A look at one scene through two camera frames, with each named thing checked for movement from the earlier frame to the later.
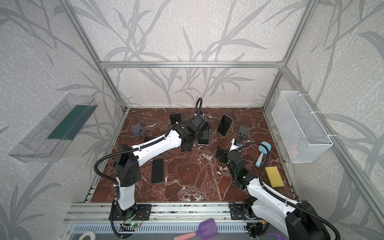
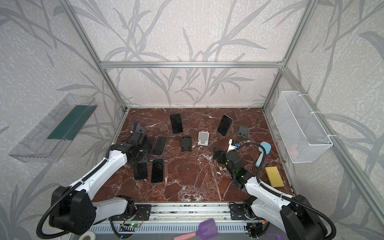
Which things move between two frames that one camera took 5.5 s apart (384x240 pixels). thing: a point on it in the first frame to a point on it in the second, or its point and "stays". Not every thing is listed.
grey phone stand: x=138 y=129 stays
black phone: x=224 y=125 stays
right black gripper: x=223 y=154 stays
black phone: x=157 y=170 stays
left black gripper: x=202 y=132 to x=139 y=138
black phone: x=204 y=140 to x=140 y=171
